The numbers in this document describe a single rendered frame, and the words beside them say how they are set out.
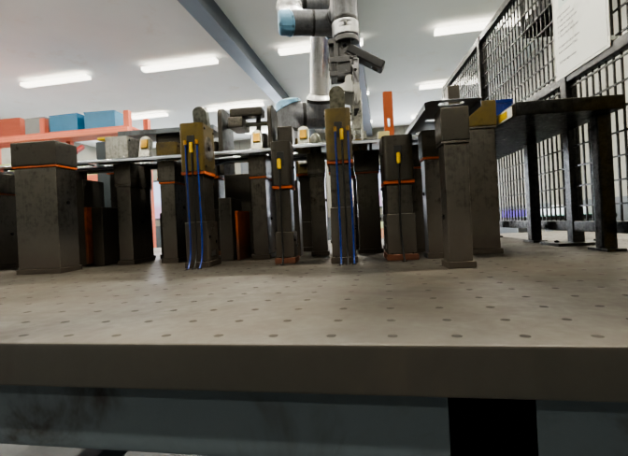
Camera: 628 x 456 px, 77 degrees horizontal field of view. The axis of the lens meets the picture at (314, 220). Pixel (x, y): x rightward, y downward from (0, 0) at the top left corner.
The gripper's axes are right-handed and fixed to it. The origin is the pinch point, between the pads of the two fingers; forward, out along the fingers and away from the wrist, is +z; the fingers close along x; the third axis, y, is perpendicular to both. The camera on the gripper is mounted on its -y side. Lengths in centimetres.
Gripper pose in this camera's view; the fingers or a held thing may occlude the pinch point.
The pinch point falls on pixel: (358, 107)
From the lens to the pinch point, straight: 116.4
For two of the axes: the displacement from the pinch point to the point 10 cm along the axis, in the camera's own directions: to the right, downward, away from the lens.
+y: -9.9, 0.7, 0.9
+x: -0.9, -0.1, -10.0
